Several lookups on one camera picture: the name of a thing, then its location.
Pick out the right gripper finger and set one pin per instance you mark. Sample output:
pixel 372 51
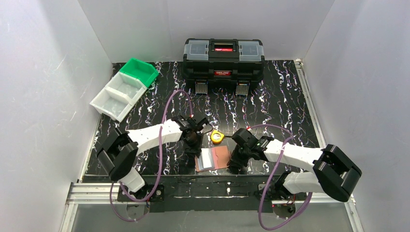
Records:
pixel 234 161
pixel 241 163

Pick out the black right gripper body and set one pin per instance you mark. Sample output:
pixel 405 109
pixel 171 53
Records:
pixel 237 154

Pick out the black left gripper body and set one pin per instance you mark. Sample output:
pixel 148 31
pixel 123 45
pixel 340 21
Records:
pixel 193 140

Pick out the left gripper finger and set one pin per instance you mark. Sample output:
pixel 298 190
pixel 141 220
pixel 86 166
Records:
pixel 192 150
pixel 198 161

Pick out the pink leather card holder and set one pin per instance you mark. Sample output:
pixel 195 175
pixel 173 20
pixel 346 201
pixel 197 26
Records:
pixel 214 158

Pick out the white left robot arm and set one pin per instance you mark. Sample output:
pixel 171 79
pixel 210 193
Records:
pixel 119 150

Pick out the yellow tape measure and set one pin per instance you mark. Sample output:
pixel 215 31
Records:
pixel 217 137

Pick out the green plastic bin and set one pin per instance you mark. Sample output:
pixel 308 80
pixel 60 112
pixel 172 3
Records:
pixel 143 71

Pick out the white bin near green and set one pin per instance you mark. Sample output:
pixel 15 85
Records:
pixel 127 86

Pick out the black toolbox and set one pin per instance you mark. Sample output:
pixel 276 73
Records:
pixel 223 63

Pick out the white bin front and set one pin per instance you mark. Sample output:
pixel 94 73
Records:
pixel 112 103

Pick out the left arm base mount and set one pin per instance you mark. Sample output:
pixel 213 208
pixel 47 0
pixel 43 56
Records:
pixel 157 196

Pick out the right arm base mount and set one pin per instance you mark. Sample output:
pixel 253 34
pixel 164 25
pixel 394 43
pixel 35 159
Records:
pixel 277 192

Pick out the aluminium frame rail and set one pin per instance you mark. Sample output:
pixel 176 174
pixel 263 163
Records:
pixel 192 195

